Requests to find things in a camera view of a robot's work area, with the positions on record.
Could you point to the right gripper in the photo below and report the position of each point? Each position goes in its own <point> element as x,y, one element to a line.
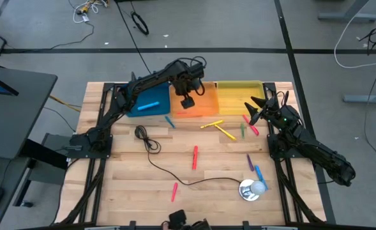
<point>275,111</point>

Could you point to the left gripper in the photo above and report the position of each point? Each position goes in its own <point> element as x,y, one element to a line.
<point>187,86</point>

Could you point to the pink pen-style highlighter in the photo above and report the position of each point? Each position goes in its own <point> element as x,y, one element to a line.
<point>254,129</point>

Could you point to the green marker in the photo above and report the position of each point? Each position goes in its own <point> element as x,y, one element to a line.
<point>242,131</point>

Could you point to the yellow pen-style highlighter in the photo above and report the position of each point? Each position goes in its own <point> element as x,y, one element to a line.
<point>226,133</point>

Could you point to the teal blue marker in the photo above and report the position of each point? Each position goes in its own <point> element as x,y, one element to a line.
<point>170,122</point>

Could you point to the light blue highlighter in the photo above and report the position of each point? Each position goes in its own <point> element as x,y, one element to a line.
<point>148,106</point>

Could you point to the purple marker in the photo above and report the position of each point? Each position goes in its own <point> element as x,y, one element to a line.
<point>250,163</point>

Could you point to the red pink highlighter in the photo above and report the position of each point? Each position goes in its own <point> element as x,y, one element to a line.
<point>195,158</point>

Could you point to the magenta pink highlighter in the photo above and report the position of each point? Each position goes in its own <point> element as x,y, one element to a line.
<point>174,191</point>

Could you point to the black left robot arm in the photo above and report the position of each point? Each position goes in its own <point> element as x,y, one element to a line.
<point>149,78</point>

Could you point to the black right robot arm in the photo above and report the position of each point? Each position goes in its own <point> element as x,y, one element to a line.
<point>318,150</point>

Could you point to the yellow translucent plastic bin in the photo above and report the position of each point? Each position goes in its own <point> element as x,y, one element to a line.
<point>235,97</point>

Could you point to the orange translucent plastic bin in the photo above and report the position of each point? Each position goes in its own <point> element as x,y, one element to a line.
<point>207,105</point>

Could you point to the blue plastic bin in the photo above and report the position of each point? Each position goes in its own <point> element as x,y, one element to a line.
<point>157,97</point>

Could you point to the yellow highlighter with black print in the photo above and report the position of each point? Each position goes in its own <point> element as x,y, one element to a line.
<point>212,124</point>

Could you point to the grey desk foot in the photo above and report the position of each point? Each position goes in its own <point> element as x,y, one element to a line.
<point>366,98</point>
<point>350,16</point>

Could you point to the person's hand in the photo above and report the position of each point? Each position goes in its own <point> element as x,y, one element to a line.
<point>165,226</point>

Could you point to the dark grey desk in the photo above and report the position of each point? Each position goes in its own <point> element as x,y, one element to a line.
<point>15,121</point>

